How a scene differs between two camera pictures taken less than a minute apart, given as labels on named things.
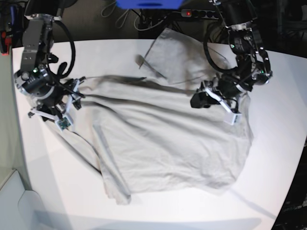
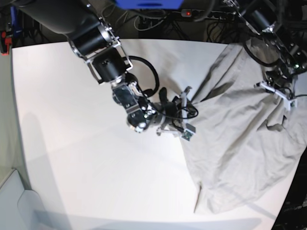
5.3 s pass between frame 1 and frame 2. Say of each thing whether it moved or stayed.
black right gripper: moved
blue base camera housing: stayed
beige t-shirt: moved
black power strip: stayed
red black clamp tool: stayed
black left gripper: moved
